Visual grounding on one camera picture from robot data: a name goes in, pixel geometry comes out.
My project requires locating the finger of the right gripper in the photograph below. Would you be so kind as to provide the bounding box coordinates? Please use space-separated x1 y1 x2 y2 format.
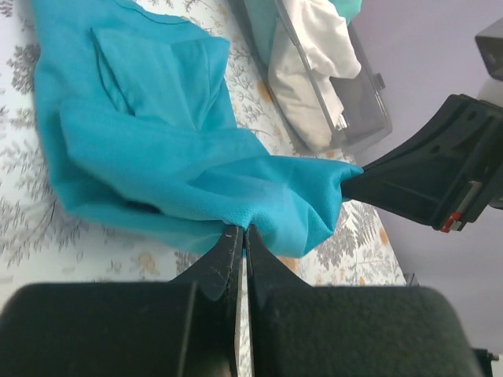
341 94 502 232

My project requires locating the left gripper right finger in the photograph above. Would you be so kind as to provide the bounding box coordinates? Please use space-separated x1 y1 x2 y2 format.
245 226 483 376

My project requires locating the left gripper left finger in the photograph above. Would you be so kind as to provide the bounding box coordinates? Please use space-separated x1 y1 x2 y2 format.
1 226 244 376

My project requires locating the teal blue t shirt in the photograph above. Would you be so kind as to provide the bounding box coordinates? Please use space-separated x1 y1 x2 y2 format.
31 1 362 258

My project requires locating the clear plastic bin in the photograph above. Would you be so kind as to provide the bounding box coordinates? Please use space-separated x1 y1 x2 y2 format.
230 1 392 154

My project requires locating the floral patterned table mat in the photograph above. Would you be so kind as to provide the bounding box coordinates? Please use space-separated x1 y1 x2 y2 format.
1 1 405 302

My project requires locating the white t shirt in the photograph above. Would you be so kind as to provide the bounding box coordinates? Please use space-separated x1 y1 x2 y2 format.
268 1 362 153

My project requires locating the light mint t shirt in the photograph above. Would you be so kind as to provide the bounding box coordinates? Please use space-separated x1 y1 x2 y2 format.
331 0 362 24

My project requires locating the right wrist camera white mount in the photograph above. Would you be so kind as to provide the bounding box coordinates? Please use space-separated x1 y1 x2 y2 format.
475 19 502 107

